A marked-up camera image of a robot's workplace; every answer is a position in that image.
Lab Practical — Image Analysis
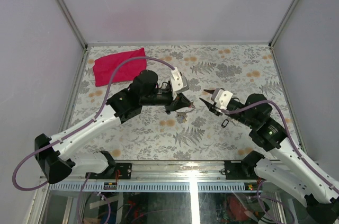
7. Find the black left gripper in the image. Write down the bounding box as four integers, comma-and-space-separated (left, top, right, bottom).
141, 89, 192, 115

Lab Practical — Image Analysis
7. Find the slotted cable duct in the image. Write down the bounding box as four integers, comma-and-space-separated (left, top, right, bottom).
50, 182, 256, 193

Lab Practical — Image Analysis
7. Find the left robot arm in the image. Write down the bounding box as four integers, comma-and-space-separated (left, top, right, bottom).
34, 69, 191, 184

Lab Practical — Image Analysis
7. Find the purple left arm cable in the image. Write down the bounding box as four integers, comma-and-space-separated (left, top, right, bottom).
12, 56, 177, 191

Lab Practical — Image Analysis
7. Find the red cloth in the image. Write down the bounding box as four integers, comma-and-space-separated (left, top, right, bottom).
92, 47, 148, 87

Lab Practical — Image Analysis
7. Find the large metal keyring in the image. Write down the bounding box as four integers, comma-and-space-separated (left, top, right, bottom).
176, 104, 195, 124

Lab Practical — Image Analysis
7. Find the metal mounting rail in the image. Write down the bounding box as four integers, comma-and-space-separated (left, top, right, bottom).
118, 160, 240, 182

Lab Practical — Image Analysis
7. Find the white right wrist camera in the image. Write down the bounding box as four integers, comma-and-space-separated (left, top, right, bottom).
211, 88, 233, 110

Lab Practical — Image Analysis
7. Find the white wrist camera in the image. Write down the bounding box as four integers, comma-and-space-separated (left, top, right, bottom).
211, 88, 233, 110
170, 67, 189, 100

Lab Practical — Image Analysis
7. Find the key with black tag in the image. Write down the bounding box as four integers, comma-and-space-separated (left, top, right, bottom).
221, 119, 230, 128

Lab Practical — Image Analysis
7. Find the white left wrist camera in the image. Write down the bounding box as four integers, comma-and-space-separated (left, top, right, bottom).
170, 67, 189, 100

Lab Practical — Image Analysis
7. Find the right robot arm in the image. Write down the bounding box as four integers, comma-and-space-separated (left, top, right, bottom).
204, 88, 338, 223

